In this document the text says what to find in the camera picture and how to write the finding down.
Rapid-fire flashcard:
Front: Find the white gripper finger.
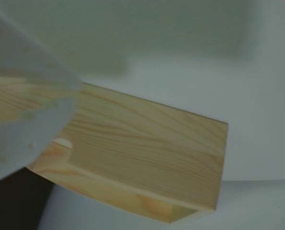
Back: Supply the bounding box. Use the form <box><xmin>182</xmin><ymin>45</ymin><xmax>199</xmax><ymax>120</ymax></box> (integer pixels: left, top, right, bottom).
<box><xmin>0</xmin><ymin>9</ymin><xmax>82</xmax><ymax>102</ymax></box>
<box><xmin>0</xmin><ymin>99</ymin><xmax>76</xmax><ymax>186</ymax></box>

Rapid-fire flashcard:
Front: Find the open pale wooden box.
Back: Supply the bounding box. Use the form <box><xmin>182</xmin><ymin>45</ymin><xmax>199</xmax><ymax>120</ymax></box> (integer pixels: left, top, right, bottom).
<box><xmin>0</xmin><ymin>76</ymin><xmax>229</xmax><ymax>225</ymax></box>

